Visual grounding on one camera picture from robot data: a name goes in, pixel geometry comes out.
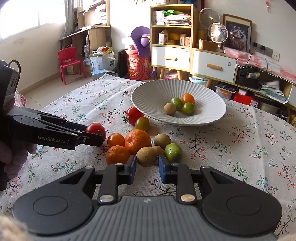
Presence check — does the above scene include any red box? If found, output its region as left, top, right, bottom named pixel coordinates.
left=232, top=91, right=259, bottom=107

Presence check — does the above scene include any wooden desk with shelves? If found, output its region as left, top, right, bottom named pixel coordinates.
left=59, top=0, right=111, bottom=70

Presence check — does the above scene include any green-brown cherry tomato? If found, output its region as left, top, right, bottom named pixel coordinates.
left=135, top=116, right=150, bottom=131

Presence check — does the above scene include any clear bin with black lid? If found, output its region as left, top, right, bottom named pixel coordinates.
left=215, top=82, right=237, bottom=100

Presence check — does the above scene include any clear bin with blue lid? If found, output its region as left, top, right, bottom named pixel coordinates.
left=190, top=75, right=208, bottom=86

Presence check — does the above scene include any grey curtain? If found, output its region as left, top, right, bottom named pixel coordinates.
left=63, top=0, right=74, bottom=40

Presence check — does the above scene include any black panel heater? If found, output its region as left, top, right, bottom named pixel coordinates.
left=117, top=49, right=130, bottom=78

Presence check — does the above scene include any green jujube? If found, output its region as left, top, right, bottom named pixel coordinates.
left=164, top=143, right=183, bottom=163

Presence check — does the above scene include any pink patterned cloth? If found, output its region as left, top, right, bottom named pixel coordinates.
left=224, top=46, right=296, bottom=82

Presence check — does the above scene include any red plastic chair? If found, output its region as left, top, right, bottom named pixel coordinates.
left=58, top=47, right=87, bottom=85

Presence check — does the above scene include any pile of papers and bags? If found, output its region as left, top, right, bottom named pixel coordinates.
left=259, top=80, right=289, bottom=103

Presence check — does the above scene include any beige fuzzy cloth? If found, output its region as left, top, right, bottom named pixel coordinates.
left=0, top=217, right=30, bottom=241

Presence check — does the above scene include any low wooden drawer cabinet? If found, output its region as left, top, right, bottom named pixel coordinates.
left=190, top=47, right=238, bottom=87

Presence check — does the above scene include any large orange mandarin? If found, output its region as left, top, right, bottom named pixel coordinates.
left=124, top=129, right=152, bottom=155

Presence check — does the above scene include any stack of papers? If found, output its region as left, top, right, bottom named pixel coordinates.
left=163, top=10, right=192, bottom=26

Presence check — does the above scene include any red tomato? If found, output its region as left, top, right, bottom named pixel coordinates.
left=122, top=107, right=144, bottom=126
left=85, top=122, right=107, bottom=142

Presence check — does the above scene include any yellow packet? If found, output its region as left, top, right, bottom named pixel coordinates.
left=168, top=32, right=181, bottom=45

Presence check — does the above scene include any white carton with toys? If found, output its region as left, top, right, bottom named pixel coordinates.
left=89, top=46, right=116, bottom=72

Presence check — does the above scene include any window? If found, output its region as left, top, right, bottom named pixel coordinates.
left=0, top=0, right=77, bottom=42

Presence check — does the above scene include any black case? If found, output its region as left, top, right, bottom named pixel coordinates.
left=238, top=67, right=260, bottom=88

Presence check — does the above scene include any pink checked cloth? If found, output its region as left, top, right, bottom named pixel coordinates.
left=15, top=90, right=27, bottom=107

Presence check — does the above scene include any large white fan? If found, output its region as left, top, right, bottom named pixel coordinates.
left=199, top=8, right=221, bottom=32

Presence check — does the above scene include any small orange cherry tomato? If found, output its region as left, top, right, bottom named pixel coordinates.
left=107, top=133, right=125, bottom=149

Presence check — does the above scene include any person's left hand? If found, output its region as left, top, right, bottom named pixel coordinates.
left=0, top=140, right=37, bottom=181

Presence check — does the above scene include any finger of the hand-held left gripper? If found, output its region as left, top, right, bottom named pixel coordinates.
left=76, top=133, right=106, bottom=149
left=30, top=111, right=88, bottom=135

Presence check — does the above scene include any blue and white carton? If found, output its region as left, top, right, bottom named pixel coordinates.
left=91, top=69, right=116, bottom=81

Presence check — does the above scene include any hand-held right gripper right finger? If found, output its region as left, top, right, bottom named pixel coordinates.
left=158, top=155, right=234, bottom=205

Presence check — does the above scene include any framed cat picture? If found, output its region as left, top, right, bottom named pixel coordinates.
left=222, top=13, right=252, bottom=53

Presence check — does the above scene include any white ribbed plate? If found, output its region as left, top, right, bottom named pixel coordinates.
left=131, top=79, right=227, bottom=127

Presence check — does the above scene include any tall wooden shelf cabinet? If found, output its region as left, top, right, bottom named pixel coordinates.
left=150, top=4, right=195, bottom=80

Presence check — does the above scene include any purple plush toy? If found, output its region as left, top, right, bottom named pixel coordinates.
left=130, top=26, right=152, bottom=57

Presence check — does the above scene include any small white desk fan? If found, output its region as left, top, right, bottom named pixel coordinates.
left=208, top=23, right=229, bottom=52

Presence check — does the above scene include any large orange cherry tomato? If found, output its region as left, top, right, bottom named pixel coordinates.
left=181, top=93, right=195, bottom=105

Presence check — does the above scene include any long wooden media stand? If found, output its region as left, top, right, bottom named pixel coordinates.
left=235, top=65, right=296, bottom=127

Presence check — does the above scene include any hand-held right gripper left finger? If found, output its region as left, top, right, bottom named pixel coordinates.
left=60, top=155, right=137, bottom=205

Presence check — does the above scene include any floral tablecloth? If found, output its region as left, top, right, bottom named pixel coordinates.
left=0, top=73, right=296, bottom=234

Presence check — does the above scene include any red printed bucket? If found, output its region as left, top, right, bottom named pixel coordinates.
left=126, top=50, right=152, bottom=81

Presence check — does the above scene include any clear storage bin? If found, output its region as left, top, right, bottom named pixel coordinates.
left=164, top=70, right=179, bottom=80
left=258, top=102, right=278, bottom=115

